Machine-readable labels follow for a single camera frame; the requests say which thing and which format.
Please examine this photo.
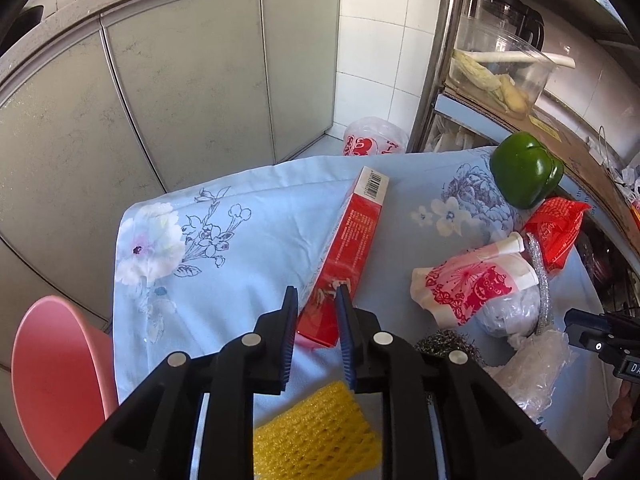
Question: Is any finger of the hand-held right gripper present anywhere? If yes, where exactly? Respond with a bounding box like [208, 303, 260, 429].
[564, 308, 607, 350]

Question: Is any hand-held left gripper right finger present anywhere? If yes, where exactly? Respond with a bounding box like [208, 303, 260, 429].
[334, 284, 583, 480]

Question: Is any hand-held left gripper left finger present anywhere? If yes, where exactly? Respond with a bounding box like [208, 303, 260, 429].
[57, 286, 299, 480]

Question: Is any steel wool scourer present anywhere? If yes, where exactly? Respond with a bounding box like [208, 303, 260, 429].
[415, 330, 483, 366]

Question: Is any red cardboard box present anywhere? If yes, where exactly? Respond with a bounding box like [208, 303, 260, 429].
[295, 166, 392, 348]

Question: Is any pink plastic basin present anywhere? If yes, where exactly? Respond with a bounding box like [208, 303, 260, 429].
[11, 295, 121, 466]

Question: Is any person's right hand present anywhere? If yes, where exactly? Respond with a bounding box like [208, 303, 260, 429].
[609, 382, 640, 438]

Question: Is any silver mesh scourer strip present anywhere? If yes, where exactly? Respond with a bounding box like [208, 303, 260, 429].
[525, 234, 553, 333]

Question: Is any clear crumpled plastic bag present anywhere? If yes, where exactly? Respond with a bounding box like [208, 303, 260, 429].
[487, 327, 578, 421]

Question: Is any yellow foam fruit net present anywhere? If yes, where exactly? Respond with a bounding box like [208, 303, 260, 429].
[252, 380, 383, 480]

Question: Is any red plastic packet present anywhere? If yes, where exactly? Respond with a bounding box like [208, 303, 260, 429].
[524, 197, 592, 273]

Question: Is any light blue floral cloth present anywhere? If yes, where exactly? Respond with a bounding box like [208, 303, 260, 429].
[111, 146, 608, 480]

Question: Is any white bag with red print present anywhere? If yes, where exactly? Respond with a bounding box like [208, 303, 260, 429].
[411, 236, 543, 338]

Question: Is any green bell pepper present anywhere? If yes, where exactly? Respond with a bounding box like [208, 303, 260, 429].
[490, 131, 565, 210]

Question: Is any white plastic bag red pattern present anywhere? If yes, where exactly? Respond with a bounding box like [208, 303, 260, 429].
[342, 116, 408, 157]

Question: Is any ginger root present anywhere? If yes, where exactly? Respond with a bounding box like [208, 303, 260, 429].
[500, 77, 529, 112]

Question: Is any clear plastic container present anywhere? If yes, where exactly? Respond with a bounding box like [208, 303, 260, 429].
[448, 14, 556, 116]

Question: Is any grey kitchen cabinet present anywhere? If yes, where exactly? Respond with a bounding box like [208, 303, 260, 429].
[0, 0, 346, 361]

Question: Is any metal storage rack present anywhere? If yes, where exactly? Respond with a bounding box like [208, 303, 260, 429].
[407, 0, 640, 341]

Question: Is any black blender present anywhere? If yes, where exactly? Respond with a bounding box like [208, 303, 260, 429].
[472, 0, 546, 51]

